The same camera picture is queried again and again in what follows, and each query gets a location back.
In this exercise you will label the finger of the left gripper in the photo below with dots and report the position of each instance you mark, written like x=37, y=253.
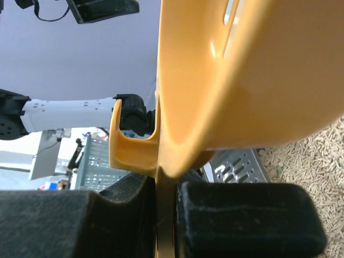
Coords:
x=88, y=11

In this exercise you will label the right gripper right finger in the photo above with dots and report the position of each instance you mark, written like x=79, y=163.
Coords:
x=245, y=220

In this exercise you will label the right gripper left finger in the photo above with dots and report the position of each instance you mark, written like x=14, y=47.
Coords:
x=116, y=222

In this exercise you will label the grey metal stand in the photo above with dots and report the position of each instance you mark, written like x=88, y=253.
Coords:
x=51, y=158

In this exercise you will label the dark brown litter box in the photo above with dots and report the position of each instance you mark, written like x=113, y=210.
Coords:
x=314, y=163

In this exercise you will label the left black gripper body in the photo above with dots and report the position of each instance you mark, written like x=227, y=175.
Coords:
x=24, y=4

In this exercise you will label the yellow litter scoop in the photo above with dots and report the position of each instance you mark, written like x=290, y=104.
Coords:
x=271, y=75

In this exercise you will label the blue perforated crate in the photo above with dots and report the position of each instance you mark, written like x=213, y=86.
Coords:
x=94, y=172

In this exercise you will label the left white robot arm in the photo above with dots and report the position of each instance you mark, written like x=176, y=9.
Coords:
x=73, y=72

